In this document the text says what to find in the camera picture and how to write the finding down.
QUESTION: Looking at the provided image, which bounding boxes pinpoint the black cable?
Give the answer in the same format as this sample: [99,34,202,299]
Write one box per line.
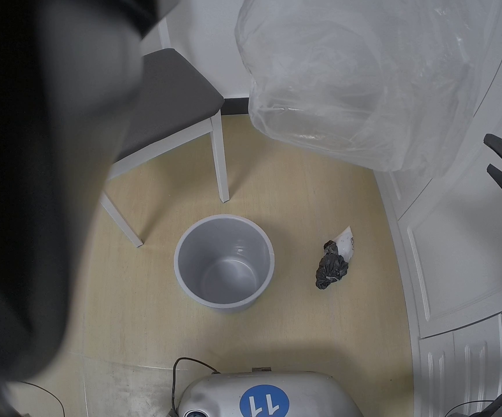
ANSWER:
[450,400,495,417]
[170,357,221,412]
[15,380,65,417]

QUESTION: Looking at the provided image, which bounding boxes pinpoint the white chair grey cushions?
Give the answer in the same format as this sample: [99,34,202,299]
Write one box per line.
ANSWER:
[101,16,231,249]

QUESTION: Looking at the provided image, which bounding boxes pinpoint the clear plastic bag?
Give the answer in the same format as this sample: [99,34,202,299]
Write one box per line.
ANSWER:
[235,0,502,182]

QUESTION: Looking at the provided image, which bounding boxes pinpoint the pale grey trash bin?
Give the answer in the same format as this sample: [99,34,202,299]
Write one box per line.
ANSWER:
[173,214,276,313]

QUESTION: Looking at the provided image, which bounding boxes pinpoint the white wardrobe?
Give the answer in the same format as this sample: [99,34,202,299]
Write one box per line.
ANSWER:
[372,0,502,417]

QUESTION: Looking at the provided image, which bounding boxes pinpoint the black plastic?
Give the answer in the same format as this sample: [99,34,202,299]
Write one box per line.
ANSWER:
[315,240,350,290]

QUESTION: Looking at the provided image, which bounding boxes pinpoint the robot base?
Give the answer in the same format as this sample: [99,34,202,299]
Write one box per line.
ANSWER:
[177,366,361,417]

